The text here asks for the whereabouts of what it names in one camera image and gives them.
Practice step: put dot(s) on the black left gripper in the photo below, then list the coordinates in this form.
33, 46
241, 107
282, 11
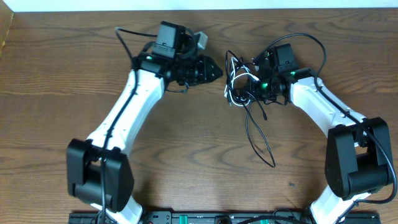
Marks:
196, 70

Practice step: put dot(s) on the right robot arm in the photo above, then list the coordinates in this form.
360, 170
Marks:
358, 151

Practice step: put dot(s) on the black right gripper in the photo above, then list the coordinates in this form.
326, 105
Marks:
254, 93

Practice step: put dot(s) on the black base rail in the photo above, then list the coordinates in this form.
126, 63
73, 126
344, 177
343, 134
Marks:
167, 217

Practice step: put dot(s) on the cardboard box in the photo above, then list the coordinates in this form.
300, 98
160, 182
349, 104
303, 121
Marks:
6, 17

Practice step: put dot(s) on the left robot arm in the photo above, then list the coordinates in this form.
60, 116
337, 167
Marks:
98, 169

